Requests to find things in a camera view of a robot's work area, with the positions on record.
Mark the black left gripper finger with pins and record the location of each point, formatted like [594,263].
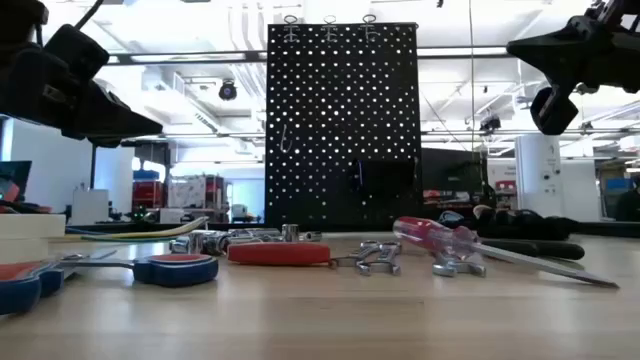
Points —
[95,140]
[120,120]

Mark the chrome combination wrench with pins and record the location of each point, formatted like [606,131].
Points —
[457,267]
[375,265]

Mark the blue and red pliers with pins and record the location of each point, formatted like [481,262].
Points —
[175,270]

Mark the blue bin shelf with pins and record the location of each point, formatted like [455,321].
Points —
[620,190]

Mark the black ceiling camera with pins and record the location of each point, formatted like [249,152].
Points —
[490,123]
[586,90]
[227,91]

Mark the white box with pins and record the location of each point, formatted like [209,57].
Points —
[90,207]

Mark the black perforated peg board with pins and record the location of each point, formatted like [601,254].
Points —
[345,125]

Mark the black aluminium table frame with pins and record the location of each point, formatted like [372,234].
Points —
[610,228]

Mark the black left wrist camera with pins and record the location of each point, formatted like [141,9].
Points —
[75,50]

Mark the cream masking tape roll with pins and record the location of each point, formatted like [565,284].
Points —
[25,230]

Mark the steel single peg hook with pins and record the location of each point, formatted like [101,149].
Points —
[285,142]

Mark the white pillar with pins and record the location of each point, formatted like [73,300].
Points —
[537,165]

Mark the black plastic bin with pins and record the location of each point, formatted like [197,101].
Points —
[385,175]

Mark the black monitor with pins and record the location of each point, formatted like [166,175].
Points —
[450,170]

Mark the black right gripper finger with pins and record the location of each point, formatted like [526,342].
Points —
[565,37]
[570,67]

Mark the black work glove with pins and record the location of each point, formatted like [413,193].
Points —
[505,222]
[550,227]

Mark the red tool cabinet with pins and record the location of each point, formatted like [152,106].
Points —
[147,195]

